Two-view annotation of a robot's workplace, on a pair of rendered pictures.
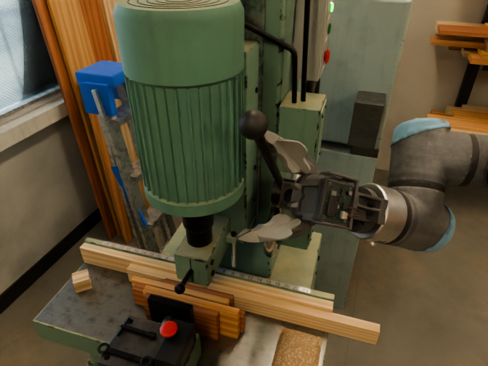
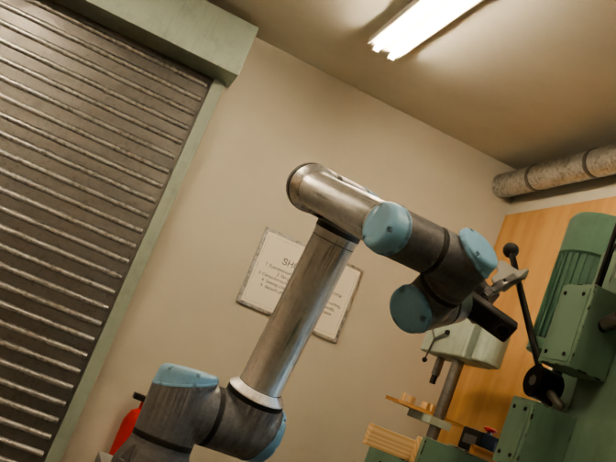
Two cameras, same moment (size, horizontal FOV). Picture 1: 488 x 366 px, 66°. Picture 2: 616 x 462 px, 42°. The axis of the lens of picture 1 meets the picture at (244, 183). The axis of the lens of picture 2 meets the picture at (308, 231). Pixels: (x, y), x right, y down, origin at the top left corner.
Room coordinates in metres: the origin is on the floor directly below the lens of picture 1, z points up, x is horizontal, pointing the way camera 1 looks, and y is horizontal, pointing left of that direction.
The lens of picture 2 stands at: (1.59, -1.33, 0.96)
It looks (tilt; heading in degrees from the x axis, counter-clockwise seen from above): 10 degrees up; 146
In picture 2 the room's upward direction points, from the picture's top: 22 degrees clockwise
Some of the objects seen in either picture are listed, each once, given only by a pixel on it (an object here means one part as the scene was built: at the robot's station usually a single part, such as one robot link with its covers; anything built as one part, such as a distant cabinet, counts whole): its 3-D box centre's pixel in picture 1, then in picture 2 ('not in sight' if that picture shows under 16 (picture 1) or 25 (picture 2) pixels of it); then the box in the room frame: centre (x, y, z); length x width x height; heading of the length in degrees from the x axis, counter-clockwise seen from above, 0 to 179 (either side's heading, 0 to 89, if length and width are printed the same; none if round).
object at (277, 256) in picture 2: not in sight; (301, 285); (-2.21, 1.33, 1.48); 0.64 x 0.02 x 0.46; 70
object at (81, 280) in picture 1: (81, 280); not in sight; (0.59, 0.37, 0.92); 0.03 x 0.03 x 0.03; 25
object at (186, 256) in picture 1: (205, 249); not in sight; (0.58, 0.08, 1.03); 0.14 x 0.07 x 0.09; 163
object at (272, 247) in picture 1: (274, 230); not in sight; (0.65, -0.07, 1.02); 0.12 x 0.03 x 0.12; 163
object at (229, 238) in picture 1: (232, 249); not in sight; (0.60, 0.03, 1.00); 0.02 x 0.02 x 0.10; 73
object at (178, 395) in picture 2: not in sight; (181, 402); (-0.15, -0.31, 0.81); 0.17 x 0.15 x 0.18; 78
